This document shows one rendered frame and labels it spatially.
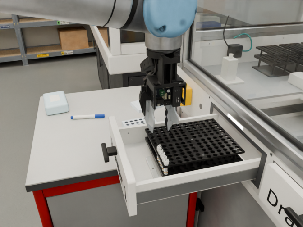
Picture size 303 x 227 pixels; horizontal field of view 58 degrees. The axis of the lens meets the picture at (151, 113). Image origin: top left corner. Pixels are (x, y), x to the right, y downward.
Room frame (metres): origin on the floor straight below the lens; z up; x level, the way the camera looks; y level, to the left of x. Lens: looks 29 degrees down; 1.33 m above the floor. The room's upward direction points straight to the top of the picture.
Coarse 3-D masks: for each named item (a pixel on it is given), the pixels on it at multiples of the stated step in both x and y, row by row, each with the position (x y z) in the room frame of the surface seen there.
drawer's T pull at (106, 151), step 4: (104, 144) 0.58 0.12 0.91; (104, 148) 0.56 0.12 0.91; (108, 148) 0.56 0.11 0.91; (112, 148) 0.56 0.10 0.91; (104, 152) 0.55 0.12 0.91; (108, 152) 0.55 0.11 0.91; (112, 152) 0.55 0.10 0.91; (116, 152) 0.55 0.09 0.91; (104, 156) 0.53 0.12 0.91; (108, 156) 0.53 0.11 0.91; (104, 160) 0.52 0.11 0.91; (108, 160) 0.52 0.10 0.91
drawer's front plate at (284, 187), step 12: (276, 168) 0.47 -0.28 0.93; (264, 180) 0.48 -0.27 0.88; (276, 180) 0.45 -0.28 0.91; (288, 180) 0.43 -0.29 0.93; (264, 192) 0.47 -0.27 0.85; (276, 192) 0.44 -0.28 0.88; (288, 192) 0.41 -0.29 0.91; (300, 192) 0.39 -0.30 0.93; (288, 204) 0.40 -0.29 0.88; (300, 204) 0.38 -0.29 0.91; (276, 216) 0.42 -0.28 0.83
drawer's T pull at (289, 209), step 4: (288, 208) 0.37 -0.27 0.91; (288, 212) 0.36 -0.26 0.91; (292, 212) 0.36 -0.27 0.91; (288, 216) 0.36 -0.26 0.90; (292, 216) 0.35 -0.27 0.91; (296, 216) 0.35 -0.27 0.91; (300, 216) 0.35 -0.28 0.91; (292, 220) 0.35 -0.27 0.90; (296, 220) 0.34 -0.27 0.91; (300, 220) 0.34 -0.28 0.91; (296, 224) 0.34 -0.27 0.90; (300, 224) 0.33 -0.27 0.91
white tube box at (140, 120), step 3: (126, 120) 0.89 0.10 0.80; (129, 120) 0.89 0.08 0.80; (132, 120) 0.89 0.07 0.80; (135, 120) 0.90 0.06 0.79; (138, 120) 0.89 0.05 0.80; (141, 120) 0.89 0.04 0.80; (144, 120) 0.89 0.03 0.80; (123, 123) 0.87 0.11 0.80; (126, 123) 0.87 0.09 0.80; (129, 123) 0.87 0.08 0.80; (132, 123) 0.88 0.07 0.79; (135, 123) 0.87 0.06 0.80; (138, 123) 0.87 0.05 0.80; (141, 123) 0.87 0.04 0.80; (144, 123) 0.87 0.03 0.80; (123, 126) 0.87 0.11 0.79; (126, 126) 0.85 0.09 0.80
